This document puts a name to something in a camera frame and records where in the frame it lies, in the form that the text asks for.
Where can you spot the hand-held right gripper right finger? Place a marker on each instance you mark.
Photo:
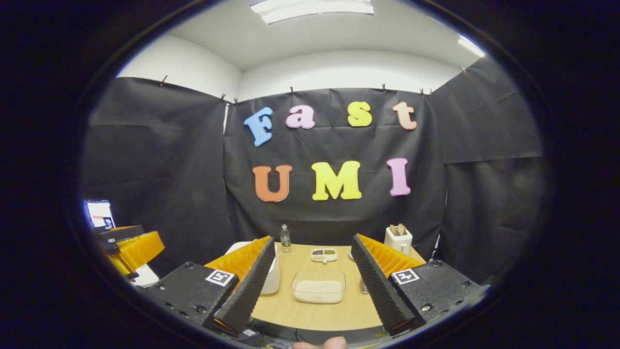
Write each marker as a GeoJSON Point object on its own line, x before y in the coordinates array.
{"type": "Point", "coordinates": [382, 295]}

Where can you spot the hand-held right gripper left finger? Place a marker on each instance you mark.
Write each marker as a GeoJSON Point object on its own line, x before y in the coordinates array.
{"type": "Point", "coordinates": [242, 295]}

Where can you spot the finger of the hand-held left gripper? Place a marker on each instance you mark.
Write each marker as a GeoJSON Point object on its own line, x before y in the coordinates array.
{"type": "Point", "coordinates": [121, 233]}
{"type": "Point", "coordinates": [140, 249]}

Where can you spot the black backdrop cloth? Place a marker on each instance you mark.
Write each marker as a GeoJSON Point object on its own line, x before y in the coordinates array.
{"type": "Point", "coordinates": [169, 169]}

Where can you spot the white side desk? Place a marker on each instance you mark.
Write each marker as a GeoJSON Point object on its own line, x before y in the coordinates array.
{"type": "Point", "coordinates": [145, 277]}

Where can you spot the white rice cooker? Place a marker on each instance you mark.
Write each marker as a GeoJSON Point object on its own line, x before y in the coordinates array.
{"type": "Point", "coordinates": [271, 281]}

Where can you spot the white toaster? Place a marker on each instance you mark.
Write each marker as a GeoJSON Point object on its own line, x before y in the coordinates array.
{"type": "Point", "coordinates": [398, 242]}

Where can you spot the ceiling light panel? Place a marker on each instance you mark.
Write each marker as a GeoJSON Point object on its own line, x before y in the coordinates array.
{"type": "Point", "coordinates": [312, 9]}
{"type": "Point", "coordinates": [471, 46]}

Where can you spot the clear water bottle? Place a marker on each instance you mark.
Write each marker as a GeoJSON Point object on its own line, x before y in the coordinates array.
{"type": "Point", "coordinates": [286, 240]}

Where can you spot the white divided grain dish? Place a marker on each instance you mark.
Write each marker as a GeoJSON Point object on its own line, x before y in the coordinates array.
{"type": "Point", "coordinates": [323, 255]}

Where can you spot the clear plastic rice box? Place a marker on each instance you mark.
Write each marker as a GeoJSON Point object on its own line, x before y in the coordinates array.
{"type": "Point", "coordinates": [317, 277]}

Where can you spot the computer monitor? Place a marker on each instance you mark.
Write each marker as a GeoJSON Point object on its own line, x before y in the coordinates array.
{"type": "Point", "coordinates": [100, 214]}

